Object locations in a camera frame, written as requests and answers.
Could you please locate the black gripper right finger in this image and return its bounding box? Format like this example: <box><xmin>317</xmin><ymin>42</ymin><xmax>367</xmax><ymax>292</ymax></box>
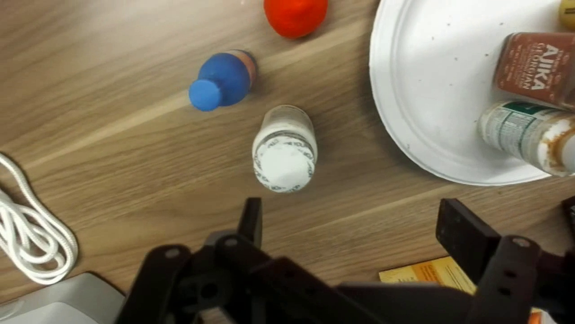
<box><xmin>433</xmin><ymin>196</ymin><xmax>575</xmax><ymax>324</ymax></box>

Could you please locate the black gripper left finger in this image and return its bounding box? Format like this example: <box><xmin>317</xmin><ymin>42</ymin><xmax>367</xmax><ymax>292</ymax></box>
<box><xmin>115</xmin><ymin>196</ymin><xmax>302</xmax><ymax>324</ymax></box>

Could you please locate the small green label pill bottle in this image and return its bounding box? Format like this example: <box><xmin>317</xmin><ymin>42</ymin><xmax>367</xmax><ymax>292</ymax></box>
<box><xmin>477</xmin><ymin>99</ymin><xmax>575</xmax><ymax>178</ymax></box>

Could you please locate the white pill bottle dark label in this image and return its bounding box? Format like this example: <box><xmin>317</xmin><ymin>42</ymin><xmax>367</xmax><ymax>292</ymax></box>
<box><xmin>250</xmin><ymin>103</ymin><xmax>320</xmax><ymax>195</ymax></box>

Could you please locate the blue toy bottle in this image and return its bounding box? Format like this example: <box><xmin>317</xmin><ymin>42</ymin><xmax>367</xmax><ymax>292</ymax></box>
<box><xmin>187</xmin><ymin>49</ymin><xmax>261</xmax><ymax>114</ymax></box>

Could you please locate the white paper plate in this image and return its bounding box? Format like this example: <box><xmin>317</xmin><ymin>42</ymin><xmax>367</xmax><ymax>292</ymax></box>
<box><xmin>367</xmin><ymin>0</ymin><xmax>575</xmax><ymax>187</ymax></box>

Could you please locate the open yellow cardboard box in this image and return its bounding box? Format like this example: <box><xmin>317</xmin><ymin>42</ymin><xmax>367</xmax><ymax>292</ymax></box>
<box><xmin>378</xmin><ymin>256</ymin><xmax>482</xmax><ymax>297</ymax></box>

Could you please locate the white countertop appliance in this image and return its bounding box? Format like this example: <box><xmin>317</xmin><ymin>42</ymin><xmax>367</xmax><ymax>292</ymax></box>
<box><xmin>0</xmin><ymin>272</ymin><xmax>128</xmax><ymax>324</ymax></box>

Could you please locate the red toy ball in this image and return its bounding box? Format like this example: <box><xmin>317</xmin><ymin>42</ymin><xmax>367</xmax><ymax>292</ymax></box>
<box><xmin>263</xmin><ymin>0</ymin><xmax>331</xmax><ymax>42</ymax></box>

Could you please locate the coiled white cable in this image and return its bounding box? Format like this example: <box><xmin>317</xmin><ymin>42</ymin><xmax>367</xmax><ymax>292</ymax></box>
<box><xmin>0</xmin><ymin>151</ymin><xmax>81</xmax><ymax>286</ymax></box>

